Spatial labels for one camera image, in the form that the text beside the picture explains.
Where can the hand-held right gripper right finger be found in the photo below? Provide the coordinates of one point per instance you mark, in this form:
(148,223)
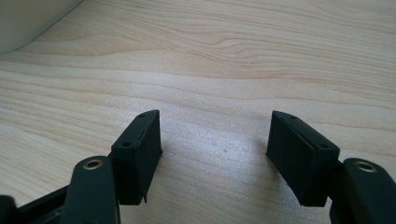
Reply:
(299,158)

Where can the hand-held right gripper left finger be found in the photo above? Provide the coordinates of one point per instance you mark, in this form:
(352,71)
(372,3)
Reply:
(137,158)

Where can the white rounded object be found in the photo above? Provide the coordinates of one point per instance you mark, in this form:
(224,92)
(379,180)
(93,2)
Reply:
(21,18)

